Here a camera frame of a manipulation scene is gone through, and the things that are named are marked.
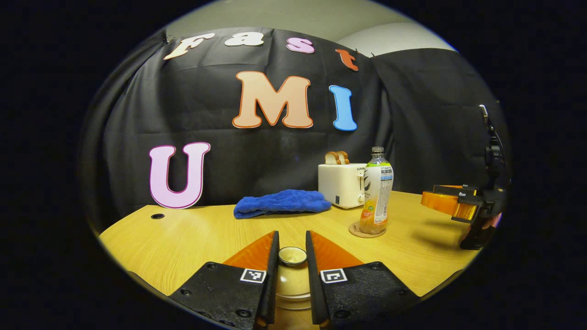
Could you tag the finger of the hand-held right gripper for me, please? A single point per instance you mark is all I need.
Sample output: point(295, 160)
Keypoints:
point(442, 201)
point(451, 187)

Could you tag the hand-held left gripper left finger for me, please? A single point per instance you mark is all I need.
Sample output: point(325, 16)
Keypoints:
point(271, 284)

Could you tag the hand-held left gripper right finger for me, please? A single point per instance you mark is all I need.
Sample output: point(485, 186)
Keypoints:
point(312, 284)

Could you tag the clear labelled water bottle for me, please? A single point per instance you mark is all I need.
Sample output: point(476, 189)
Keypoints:
point(377, 192)

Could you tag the round wooden coaster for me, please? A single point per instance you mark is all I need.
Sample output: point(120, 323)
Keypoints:
point(355, 230)

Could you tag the blue towel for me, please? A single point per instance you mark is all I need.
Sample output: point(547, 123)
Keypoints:
point(279, 204)

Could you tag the black backdrop cloth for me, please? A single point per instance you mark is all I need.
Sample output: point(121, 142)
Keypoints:
point(412, 114)

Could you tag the white toaster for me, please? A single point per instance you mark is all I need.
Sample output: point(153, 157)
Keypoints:
point(339, 185)

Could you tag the bread slice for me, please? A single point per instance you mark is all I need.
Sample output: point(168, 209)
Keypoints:
point(344, 157)
point(331, 158)

